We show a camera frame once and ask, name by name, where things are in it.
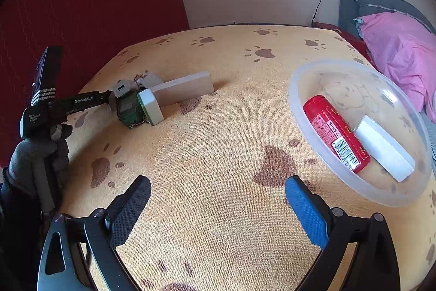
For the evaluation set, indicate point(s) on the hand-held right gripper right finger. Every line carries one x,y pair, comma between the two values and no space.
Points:
306,214

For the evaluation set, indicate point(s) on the red can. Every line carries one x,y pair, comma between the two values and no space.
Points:
327,127

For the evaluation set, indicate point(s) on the grey padded headboard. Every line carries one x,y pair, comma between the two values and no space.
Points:
381,4

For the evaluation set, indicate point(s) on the wooden block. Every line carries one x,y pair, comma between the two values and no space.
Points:
184,88

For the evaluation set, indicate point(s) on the clear plastic bowl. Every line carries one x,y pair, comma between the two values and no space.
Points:
340,79

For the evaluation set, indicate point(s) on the white rounded box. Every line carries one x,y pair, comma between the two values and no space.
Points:
151,107

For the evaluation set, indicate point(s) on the pink dotted duvet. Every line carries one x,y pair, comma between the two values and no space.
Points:
402,45

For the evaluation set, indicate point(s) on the white charger adapter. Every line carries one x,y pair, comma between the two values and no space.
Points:
122,88

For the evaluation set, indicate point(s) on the person's left hand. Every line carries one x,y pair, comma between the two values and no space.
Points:
30,158

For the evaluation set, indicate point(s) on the long white block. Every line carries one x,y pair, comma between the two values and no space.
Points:
385,151

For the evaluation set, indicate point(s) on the red patterned curtain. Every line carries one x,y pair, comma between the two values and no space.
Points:
85,4

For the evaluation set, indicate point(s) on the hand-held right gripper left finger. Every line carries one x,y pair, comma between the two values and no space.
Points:
132,207

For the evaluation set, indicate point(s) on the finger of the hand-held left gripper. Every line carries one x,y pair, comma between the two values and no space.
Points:
108,99

